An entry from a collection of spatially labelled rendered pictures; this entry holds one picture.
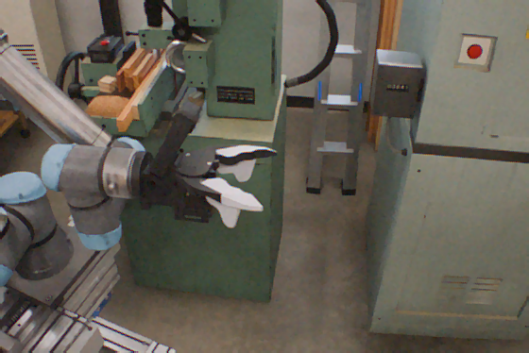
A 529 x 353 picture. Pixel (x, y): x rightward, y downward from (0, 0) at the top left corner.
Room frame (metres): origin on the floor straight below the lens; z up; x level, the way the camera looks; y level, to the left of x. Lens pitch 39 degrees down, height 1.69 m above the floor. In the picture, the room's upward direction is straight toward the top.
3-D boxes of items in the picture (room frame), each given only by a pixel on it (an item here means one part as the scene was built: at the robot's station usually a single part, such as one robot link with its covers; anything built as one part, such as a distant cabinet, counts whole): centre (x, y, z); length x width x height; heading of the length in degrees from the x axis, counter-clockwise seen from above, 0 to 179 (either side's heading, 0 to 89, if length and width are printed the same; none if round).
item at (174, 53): (1.38, 0.24, 1.02); 0.12 x 0.03 x 0.12; 82
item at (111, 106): (1.29, 0.47, 0.92); 0.14 x 0.09 x 0.04; 82
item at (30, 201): (0.75, 0.53, 0.98); 0.13 x 0.12 x 0.14; 172
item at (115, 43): (1.54, 0.54, 0.99); 0.13 x 0.11 x 0.06; 172
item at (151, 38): (1.52, 0.33, 1.03); 0.14 x 0.07 x 0.09; 82
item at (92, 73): (1.55, 0.54, 0.92); 0.15 x 0.13 x 0.09; 172
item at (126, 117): (1.42, 0.36, 0.92); 0.54 x 0.02 x 0.04; 172
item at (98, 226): (0.61, 0.28, 1.12); 0.11 x 0.08 x 0.11; 172
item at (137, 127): (1.53, 0.46, 0.87); 0.61 x 0.30 x 0.06; 172
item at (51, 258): (0.76, 0.53, 0.87); 0.15 x 0.15 x 0.10
